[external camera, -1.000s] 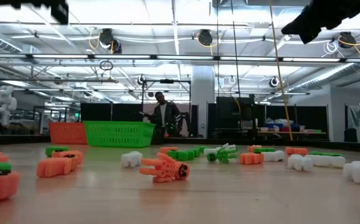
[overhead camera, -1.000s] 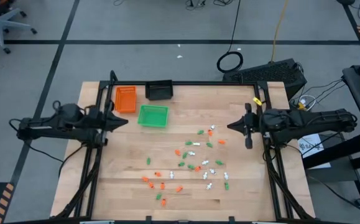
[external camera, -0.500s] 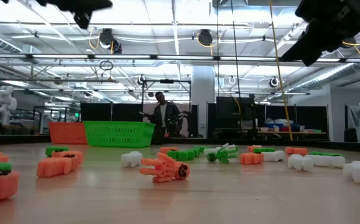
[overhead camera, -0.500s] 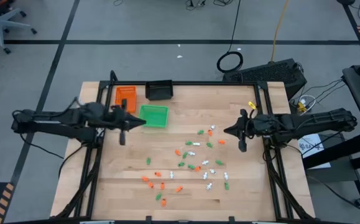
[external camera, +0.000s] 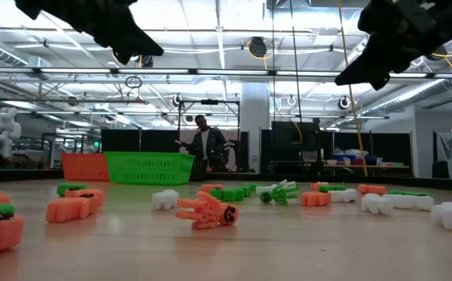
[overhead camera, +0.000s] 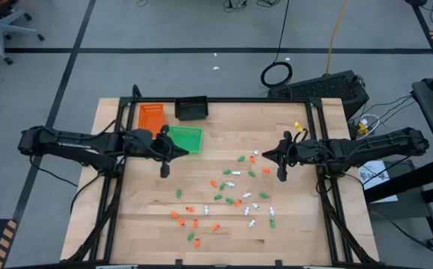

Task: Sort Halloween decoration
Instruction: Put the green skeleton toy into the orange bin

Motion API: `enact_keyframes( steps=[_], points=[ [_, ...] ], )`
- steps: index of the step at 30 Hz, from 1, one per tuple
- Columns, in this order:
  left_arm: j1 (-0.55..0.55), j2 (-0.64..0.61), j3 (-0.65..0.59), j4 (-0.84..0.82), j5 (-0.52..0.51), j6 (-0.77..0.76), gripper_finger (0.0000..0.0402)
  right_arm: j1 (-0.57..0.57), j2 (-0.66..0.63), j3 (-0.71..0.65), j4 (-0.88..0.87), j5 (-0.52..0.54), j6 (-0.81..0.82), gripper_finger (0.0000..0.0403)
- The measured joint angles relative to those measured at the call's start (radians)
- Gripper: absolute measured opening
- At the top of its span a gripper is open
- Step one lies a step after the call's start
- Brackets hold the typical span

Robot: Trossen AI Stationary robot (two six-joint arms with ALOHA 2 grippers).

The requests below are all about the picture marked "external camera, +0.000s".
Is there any cluttered wooden work table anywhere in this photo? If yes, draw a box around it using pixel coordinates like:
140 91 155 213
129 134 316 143
322 147 411 171

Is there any yellow hanging cable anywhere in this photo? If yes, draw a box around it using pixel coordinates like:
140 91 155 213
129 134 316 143
336 0 369 177

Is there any long ceiling light bar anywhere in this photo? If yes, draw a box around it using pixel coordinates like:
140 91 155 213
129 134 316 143
0 66 452 79

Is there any orange plastic basket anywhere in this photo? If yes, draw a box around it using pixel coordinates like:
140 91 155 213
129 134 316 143
60 152 111 183

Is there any orange skeleton toy figure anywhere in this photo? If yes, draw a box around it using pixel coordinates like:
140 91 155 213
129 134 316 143
174 190 240 230

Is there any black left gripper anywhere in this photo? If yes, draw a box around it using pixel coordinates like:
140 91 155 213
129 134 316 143
14 0 164 66

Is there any green plastic basket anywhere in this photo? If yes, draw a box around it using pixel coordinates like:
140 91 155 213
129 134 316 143
103 151 197 187

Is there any person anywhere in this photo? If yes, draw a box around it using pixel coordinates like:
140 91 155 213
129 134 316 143
178 114 237 173

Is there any thin black hanging cable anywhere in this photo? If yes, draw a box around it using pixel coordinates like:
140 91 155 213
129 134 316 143
271 0 276 173

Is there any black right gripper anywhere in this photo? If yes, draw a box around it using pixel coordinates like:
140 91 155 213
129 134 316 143
334 0 452 91

